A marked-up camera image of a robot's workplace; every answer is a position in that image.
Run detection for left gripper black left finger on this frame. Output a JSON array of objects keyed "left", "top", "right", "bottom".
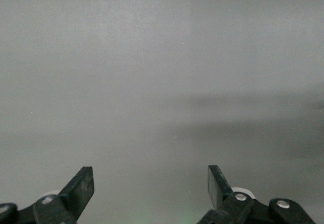
[{"left": 0, "top": 166, "right": 95, "bottom": 224}]

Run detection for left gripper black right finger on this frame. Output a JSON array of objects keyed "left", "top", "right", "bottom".
[{"left": 195, "top": 165, "right": 317, "bottom": 224}]

